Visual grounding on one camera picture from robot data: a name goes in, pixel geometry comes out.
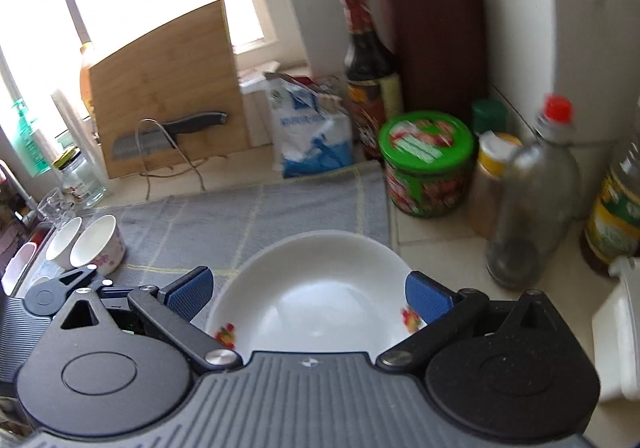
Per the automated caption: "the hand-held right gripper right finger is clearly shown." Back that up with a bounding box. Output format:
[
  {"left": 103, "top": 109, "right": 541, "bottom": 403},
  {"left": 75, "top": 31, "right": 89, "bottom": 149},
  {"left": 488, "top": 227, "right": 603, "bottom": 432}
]
[{"left": 375, "top": 270, "right": 563, "bottom": 372}]

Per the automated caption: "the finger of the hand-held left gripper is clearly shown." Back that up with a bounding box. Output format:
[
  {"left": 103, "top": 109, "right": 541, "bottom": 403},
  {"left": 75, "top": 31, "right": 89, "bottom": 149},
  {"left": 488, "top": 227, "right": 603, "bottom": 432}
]
[{"left": 62, "top": 264, "right": 132, "bottom": 301}]

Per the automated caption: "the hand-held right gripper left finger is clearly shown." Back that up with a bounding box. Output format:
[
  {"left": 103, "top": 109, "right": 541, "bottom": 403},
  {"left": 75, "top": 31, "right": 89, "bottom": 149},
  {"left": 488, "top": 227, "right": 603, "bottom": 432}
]
[{"left": 59, "top": 266, "right": 247, "bottom": 375}]

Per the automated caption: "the white bowl pink flower print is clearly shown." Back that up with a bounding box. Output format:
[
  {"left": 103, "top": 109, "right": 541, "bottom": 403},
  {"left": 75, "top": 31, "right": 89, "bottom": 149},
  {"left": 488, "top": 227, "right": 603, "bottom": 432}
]
[
  {"left": 45, "top": 216, "right": 83, "bottom": 271},
  {"left": 69, "top": 214, "right": 127, "bottom": 277}
]

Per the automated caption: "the white plate fruit print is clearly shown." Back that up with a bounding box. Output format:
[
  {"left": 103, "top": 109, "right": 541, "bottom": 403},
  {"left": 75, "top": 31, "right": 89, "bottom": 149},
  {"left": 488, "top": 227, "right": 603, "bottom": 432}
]
[{"left": 205, "top": 230, "right": 431, "bottom": 354}]

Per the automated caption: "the white pink plastic basin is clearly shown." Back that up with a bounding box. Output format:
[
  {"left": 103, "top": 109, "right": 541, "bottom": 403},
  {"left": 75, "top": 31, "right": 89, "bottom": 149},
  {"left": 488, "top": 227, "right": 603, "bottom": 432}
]
[{"left": 0, "top": 242, "right": 38, "bottom": 299}]

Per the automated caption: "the clear drinking glass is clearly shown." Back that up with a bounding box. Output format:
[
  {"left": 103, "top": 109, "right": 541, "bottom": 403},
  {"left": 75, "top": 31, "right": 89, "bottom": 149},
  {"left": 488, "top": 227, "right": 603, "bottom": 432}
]
[{"left": 37, "top": 188, "right": 76, "bottom": 229}]

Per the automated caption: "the grey teal checked towel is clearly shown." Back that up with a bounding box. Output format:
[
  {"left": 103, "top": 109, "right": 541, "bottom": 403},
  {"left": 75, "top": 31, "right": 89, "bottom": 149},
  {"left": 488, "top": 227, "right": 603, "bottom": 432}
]
[{"left": 30, "top": 163, "right": 393, "bottom": 324}]

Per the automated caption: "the glass jar black lid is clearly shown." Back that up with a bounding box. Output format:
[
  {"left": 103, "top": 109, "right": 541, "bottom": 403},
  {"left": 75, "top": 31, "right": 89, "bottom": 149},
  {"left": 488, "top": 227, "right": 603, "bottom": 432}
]
[{"left": 52, "top": 145, "right": 108, "bottom": 208}]

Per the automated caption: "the metal faucet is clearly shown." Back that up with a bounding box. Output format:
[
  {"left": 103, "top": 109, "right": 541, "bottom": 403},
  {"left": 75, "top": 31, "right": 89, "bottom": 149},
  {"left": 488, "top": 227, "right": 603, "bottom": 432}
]
[{"left": 0, "top": 160, "right": 41, "bottom": 229}]

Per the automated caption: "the green lid sauce jar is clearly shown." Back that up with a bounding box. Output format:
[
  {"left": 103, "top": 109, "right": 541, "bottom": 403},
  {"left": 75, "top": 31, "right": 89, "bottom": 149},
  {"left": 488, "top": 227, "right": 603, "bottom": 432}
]
[{"left": 378, "top": 110, "right": 476, "bottom": 219}]

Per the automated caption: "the yellow lid spice jar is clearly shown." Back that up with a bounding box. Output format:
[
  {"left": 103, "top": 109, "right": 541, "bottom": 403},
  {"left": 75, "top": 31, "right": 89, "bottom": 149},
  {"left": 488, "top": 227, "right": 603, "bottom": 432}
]
[{"left": 469, "top": 132, "right": 523, "bottom": 239}]

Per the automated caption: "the clear glass bottle red cap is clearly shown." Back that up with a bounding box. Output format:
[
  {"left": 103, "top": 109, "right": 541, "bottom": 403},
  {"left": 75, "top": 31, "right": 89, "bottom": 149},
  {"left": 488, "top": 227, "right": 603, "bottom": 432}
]
[{"left": 485, "top": 94, "right": 583, "bottom": 290}]

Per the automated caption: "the green dish soap bottle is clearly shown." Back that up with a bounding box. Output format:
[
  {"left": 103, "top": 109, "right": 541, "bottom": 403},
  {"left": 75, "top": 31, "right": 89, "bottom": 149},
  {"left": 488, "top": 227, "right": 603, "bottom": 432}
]
[{"left": 11, "top": 98, "right": 51, "bottom": 176}]

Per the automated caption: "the green lid spice jar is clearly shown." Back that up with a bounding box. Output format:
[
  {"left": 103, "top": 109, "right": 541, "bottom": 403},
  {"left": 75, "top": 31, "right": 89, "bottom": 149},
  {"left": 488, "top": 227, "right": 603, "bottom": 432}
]
[{"left": 471, "top": 99, "right": 508, "bottom": 136}]

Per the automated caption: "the white plastic lidded box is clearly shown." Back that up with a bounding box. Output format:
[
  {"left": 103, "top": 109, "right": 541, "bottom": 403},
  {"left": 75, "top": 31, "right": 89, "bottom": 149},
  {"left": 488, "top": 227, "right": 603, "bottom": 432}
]
[{"left": 592, "top": 255, "right": 640, "bottom": 404}]

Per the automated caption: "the white blue salt bag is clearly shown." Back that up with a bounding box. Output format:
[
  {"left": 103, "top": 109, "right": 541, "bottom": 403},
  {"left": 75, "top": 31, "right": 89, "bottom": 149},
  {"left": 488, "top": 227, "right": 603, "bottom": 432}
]
[{"left": 265, "top": 73, "right": 357, "bottom": 179}]

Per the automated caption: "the orange cooking wine bottle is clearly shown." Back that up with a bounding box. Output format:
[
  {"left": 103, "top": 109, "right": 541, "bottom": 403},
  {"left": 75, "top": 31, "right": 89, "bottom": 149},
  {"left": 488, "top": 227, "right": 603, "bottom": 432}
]
[{"left": 79, "top": 42, "right": 98, "bottom": 129}]

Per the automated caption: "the oil bottle green yellow label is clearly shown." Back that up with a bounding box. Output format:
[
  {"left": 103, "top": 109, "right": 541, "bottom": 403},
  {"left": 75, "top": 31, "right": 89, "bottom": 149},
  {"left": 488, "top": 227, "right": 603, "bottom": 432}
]
[{"left": 580, "top": 128, "right": 640, "bottom": 276}]

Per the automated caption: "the bamboo cutting board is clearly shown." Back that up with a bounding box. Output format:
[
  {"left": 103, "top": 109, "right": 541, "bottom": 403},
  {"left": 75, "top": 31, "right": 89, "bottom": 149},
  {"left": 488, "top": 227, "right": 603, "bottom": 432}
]
[{"left": 87, "top": 0, "right": 251, "bottom": 179}]

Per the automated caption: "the dark red knife block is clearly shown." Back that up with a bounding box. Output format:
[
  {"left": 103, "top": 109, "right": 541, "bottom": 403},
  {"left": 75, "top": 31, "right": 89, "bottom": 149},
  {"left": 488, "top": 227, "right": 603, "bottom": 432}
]
[{"left": 379, "top": 0, "right": 488, "bottom": 129}]

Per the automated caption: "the dark vinegar bottle red cap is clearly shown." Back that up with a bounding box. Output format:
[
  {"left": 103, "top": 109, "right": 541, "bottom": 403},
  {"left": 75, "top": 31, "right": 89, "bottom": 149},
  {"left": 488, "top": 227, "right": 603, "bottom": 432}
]
[{"left": 336, "top": 0, "right": 403, "bottom": 161}]

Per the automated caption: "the metal wire rack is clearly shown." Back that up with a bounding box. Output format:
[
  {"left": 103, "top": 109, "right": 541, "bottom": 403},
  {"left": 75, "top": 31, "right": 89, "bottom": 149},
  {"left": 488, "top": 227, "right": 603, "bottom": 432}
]
[{"left": 135, "top": 119, "right": 228, "bottom": 201}]

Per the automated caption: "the black handled kitchen knife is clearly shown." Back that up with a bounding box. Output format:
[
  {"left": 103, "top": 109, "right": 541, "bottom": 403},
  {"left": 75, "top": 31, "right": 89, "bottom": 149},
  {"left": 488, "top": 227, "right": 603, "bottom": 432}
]
[{"left": 112, "top": 111, "right": 229, "bottom": 160}]

